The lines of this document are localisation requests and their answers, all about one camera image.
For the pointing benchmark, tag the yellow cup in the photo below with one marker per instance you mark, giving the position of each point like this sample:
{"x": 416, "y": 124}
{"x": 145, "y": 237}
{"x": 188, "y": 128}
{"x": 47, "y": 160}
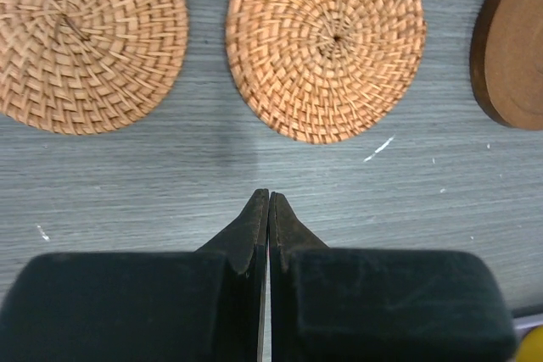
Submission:
{"x": 531, "y": 347}

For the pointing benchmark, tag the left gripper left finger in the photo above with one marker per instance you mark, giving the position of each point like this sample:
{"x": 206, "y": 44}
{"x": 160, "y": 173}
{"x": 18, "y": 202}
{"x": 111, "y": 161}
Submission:
{"x": 205, "y": 305}

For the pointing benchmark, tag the lilac plastic tray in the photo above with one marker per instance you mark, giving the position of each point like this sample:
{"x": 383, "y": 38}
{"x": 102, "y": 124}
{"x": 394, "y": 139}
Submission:
{"x": 528, "y": 311}

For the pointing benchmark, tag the woven rattan coaster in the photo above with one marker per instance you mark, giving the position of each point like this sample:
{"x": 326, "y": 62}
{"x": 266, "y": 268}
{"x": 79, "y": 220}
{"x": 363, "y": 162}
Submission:
{"x": 85, "y": 67}
{"x": 322, "y": 71}

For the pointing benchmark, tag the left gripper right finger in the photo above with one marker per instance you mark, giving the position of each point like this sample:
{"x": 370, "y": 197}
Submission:
{"x": 353, "y": 304}

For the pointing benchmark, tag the dark wooden coaster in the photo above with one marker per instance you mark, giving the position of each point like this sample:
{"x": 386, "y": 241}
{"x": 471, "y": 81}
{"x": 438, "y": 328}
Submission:
{"x": 506, "y": 62}

